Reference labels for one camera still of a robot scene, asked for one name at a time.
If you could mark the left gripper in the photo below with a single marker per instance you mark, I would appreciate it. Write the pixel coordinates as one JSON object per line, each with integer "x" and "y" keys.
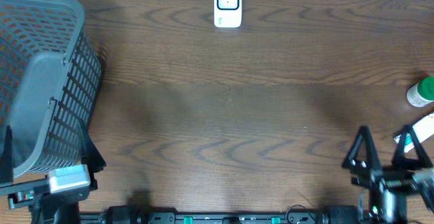
{"x": 41, "y": 191}

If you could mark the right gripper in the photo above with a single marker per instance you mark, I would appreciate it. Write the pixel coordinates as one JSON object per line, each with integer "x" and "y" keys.
{"x": 392, "y": 178}

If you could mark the white green box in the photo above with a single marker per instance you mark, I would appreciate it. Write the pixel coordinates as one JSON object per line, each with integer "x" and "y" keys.
{"x": 423, "y": 130}

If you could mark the green lidded jar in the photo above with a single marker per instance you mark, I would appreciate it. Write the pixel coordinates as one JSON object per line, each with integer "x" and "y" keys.
{"x": 421, "y": 94}

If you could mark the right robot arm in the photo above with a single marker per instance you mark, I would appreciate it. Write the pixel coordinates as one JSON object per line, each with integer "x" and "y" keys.
{"x": 384, "y": 206}

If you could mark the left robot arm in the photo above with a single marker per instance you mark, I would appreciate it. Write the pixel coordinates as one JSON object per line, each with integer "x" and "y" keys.
{"x": 55, "y": 216}

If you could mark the white barcode scanner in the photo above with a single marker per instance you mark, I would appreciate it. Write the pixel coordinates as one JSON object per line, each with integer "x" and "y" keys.
{"x": 227, "y": 13}

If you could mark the grey plastic basket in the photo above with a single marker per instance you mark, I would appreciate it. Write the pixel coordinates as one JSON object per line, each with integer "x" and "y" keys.
{"x": 50, "y": 78}

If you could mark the black mounting rail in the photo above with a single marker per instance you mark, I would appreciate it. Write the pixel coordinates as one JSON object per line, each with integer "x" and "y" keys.
{"x": 241, "y": 218}

